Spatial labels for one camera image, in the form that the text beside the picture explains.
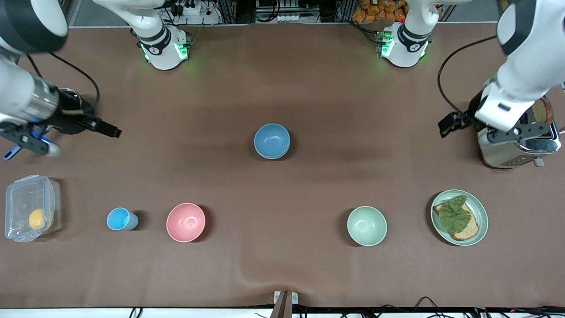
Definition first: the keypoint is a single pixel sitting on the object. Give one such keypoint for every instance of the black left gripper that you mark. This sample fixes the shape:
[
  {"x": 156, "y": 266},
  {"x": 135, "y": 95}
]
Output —
[{"x": 471, "y": 113}]

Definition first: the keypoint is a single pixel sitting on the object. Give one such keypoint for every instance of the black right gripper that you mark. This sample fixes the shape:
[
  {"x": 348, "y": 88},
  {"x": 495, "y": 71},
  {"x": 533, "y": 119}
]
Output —
[{"x": 72, "y": 115}]

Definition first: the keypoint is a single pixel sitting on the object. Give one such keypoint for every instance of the blue bowl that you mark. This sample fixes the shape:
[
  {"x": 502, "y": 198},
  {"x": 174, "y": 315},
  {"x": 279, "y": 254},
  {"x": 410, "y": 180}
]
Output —
[{"x": 272, "y": 139}]

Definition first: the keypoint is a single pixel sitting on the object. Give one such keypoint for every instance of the pale green bowl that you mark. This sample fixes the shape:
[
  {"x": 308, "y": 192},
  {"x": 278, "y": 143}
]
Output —
[
  {"x": 366, "y": 226},
  {"x": 272, "y": 158}
]

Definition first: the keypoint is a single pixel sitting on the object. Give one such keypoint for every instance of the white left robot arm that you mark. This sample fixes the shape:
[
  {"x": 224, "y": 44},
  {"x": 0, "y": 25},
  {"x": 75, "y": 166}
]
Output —
[{"x": 525, "y": 66}]

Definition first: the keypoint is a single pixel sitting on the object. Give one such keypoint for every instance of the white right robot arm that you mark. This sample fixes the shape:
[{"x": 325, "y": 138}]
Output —
[{"x": 154, "y": 48}]

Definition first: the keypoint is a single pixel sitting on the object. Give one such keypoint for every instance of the pink bowl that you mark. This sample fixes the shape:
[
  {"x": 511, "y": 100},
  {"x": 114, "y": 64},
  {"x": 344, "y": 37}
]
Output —
[{"x": 186, "y": 222}]

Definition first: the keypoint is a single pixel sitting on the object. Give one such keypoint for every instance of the cream and chrome toaster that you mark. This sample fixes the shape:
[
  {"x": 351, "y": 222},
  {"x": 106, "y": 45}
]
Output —
[{"x": 507, "y": 157}]

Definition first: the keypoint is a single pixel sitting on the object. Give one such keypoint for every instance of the blue cup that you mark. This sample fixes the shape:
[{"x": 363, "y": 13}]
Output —
[{"x": 118, "y": 219}]

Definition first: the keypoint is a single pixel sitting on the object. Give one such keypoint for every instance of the green lettuce leaf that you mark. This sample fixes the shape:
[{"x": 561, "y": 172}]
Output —
[{"x": 454, "y": 216}]

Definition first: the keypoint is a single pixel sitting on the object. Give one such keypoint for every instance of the brown toast slice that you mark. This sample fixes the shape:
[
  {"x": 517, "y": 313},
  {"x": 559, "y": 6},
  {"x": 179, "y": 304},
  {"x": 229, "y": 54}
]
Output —
[{"x": 545, "y": 110}]

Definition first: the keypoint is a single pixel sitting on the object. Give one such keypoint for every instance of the pale green plate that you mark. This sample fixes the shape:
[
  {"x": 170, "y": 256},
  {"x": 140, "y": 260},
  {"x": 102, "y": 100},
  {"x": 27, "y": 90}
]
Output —
[{"x": 482, "y": 221}]

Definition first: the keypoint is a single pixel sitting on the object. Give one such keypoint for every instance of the brown bread slice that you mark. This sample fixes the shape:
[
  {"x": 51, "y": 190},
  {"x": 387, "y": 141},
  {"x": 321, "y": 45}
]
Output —
[{"x": 471, "y": 229}]

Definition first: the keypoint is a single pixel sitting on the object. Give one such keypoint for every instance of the clear plastic lidded container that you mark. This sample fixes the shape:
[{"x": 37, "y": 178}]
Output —
[{"x": 22, "y": 198}]

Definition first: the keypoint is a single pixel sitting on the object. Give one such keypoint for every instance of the yellow lemon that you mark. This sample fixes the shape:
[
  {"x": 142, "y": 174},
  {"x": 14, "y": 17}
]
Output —
[{"x": 39, "y": 219}]

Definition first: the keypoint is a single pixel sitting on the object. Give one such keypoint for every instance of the orange snack bag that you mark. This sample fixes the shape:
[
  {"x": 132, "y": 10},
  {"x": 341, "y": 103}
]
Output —
[{"x": 375, "y": 11}]

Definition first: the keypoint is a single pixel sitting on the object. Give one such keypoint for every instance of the white power strip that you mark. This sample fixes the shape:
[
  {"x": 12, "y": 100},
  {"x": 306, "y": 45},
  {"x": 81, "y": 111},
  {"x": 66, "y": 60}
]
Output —
[
  {"x": 187, "y": 9},
  {"x": 287, "y": 18}
]

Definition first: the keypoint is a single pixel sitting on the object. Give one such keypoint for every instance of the metal table bracket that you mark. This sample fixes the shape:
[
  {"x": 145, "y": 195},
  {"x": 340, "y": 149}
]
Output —
[{"x": 285, "y": 304}]

